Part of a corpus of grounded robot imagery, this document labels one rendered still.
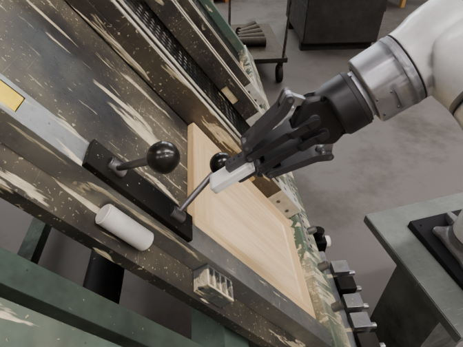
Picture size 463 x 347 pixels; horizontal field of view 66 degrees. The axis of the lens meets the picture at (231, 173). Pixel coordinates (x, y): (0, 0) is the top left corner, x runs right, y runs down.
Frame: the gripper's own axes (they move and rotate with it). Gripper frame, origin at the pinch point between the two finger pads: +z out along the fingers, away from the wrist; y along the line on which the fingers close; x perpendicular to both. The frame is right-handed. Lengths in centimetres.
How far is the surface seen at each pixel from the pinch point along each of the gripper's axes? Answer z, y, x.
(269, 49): 8, 131, 328
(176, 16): 10, -4, 85
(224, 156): 0.2, -1.2, 3.0
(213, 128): 11.0, 13.4, 38.5
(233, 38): 12, 48, 183
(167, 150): 0.2, -12.8, -7.5
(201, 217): 13.7, 10.4, 6.9
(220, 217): 14.0, 17.2, 12.0
